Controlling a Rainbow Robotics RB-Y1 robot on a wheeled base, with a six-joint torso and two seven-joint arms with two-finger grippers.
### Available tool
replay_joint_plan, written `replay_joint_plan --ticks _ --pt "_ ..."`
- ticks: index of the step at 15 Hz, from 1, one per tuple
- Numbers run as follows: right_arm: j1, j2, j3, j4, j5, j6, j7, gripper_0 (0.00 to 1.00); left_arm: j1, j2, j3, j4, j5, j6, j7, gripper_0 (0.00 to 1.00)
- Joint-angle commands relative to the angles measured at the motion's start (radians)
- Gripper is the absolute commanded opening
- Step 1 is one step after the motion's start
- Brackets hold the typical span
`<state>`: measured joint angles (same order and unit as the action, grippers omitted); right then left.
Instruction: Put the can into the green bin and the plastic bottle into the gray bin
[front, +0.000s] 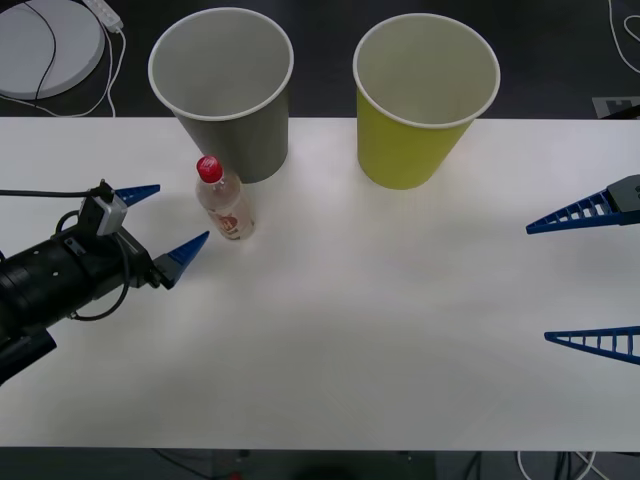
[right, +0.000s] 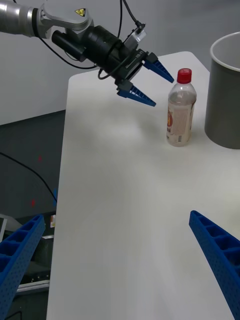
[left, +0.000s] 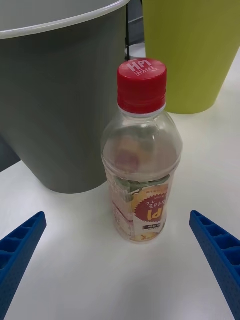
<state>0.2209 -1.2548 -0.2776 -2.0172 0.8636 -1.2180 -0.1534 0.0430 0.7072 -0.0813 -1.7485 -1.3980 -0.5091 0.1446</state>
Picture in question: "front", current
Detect grey marker tag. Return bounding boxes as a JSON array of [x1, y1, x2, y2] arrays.
[[592, 94, 640, 120]]

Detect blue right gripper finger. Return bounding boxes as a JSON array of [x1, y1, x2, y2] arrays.
[[525, 174, 640, 236], [543, 325, 640, 367]]

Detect white looped cable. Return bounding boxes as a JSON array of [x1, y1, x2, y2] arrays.
[[607, 0, 640, 74]]

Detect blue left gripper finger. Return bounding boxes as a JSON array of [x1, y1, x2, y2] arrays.
[[113, 184, 162, 210], [153, 230, 211, 291]]

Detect clear bottle with red cap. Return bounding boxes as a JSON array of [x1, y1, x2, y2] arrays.
[[194, 155, 257, 242]]

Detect thin black cable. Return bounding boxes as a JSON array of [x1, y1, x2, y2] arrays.
[[34, 0, 59, 99]]

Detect white power strip cable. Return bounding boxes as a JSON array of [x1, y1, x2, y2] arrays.
[[87, 27, 127, 119]]

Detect white power strip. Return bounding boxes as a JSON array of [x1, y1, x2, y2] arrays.
[[82, 0, 125, 32]]

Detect yellow-green plastic bin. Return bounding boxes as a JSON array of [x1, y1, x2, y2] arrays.
[[352, 12, 502, 191]]

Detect white round disc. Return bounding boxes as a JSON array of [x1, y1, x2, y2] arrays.
[[0, 0, 107, 100]]

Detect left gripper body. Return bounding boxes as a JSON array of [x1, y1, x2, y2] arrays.
[[62, 227, 166, 301]]

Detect grey plastic bin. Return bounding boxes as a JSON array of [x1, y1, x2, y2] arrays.
[[147, 7, 295, 185]]

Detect white floor cable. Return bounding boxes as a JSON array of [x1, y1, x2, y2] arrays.
[[516, 449, 607, 480]]

